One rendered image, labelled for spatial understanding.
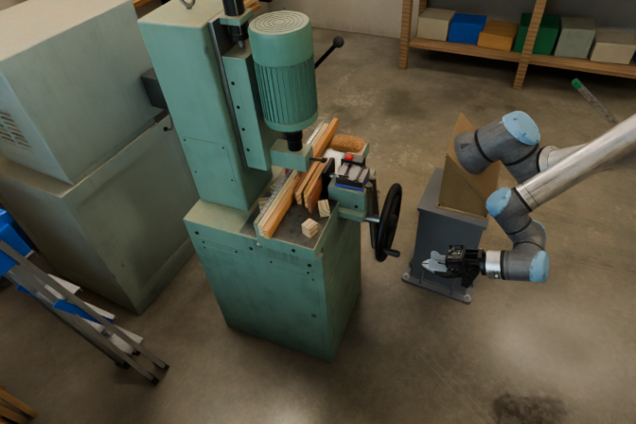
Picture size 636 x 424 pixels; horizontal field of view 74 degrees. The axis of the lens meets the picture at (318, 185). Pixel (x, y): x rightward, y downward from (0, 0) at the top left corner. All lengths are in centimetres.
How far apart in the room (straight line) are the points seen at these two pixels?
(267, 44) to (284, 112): 21
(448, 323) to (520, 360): 34
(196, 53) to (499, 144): 114
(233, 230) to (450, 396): 120
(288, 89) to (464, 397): 152
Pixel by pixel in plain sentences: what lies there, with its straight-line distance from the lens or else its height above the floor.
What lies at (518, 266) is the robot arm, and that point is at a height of 90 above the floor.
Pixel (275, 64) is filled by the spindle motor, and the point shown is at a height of 142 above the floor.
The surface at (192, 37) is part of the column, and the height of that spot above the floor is 149.
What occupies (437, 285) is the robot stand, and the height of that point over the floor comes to 2.
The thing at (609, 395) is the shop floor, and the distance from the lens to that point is 236.
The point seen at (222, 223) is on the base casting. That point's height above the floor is 80.
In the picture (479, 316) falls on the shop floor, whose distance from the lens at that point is 234.
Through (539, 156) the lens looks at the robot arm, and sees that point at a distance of 179.
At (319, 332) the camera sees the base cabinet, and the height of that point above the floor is 27.
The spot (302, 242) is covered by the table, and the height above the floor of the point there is 90.
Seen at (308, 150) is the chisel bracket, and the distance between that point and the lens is 144.
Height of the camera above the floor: 195
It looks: 43 degrees down
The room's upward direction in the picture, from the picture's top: 5 degrees counter-clockwise
